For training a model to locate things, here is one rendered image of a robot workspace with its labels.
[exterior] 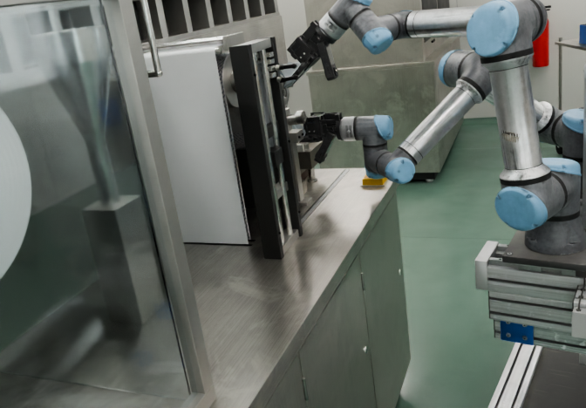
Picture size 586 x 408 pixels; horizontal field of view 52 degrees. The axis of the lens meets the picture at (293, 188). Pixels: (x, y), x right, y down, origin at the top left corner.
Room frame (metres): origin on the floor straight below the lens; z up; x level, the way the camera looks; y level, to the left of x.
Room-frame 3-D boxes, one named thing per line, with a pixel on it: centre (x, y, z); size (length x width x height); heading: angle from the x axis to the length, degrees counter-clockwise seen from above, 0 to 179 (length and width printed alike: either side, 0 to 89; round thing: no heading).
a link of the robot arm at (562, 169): (1.43, -0.66, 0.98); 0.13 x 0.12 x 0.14; 130
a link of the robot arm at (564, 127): (1.85, -0.94, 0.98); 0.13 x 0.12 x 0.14; 16
